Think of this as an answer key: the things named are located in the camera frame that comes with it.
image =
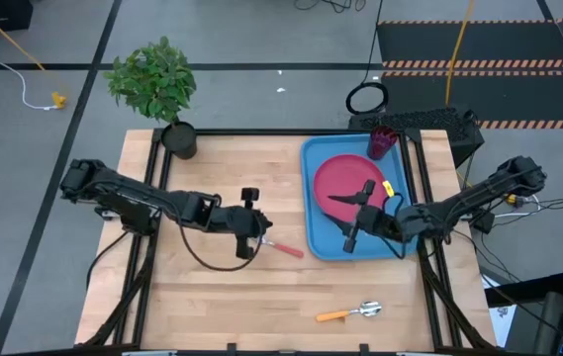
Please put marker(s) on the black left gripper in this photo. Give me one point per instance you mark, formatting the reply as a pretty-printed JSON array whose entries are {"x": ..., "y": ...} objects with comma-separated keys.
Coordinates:
[{"x": 236, "y": 220}]

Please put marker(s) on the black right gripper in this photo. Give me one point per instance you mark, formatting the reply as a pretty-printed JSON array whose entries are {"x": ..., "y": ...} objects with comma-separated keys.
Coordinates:
[{"x": 379, "y": 222}]

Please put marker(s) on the red round plate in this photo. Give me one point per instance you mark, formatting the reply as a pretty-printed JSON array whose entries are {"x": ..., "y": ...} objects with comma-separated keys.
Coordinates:
[{"x": 340, "y": 178}]

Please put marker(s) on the dark red ribbed cup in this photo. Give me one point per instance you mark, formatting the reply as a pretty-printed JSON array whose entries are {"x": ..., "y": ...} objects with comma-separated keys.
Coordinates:
[{"x": 381, "y": 141}]

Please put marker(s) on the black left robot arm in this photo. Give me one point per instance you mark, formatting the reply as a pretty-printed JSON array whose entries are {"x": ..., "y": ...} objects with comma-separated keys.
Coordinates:
[{"x": 132, "y": 198}]

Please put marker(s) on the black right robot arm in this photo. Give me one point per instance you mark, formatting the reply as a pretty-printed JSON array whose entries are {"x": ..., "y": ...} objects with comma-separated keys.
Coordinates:
[{"x": 474, "y": 198}]

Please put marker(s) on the blue plastic tray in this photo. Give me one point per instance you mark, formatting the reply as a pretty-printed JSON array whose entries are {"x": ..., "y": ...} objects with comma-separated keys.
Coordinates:
[{"x": 320, "y": 242}]

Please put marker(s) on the black plant pot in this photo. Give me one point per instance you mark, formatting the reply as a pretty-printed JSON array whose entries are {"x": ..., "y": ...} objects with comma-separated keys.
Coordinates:
[{"x": 180, "y": 139}]

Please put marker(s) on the green leafy plant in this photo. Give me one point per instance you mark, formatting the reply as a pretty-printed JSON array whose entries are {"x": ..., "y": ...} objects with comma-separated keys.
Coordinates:
[{"x": 152, "y": 79}]

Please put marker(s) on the white paper sheet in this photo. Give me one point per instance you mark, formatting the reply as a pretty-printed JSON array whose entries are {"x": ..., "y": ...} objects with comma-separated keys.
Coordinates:
[{"x": 502, "y": 321}]

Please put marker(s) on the black hazard-striped floor mat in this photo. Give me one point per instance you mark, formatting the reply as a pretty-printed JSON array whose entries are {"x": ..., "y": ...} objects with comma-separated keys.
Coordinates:
[{"x": 484, "y": 44}]

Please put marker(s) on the yellow plug on floor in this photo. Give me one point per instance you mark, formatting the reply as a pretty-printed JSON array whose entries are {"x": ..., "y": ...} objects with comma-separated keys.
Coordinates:
[{"x": 59, "y": 101}]

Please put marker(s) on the black metal table frame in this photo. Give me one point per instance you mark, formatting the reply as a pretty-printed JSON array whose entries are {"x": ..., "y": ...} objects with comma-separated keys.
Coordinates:
[{"x": 286, "y": 132}]

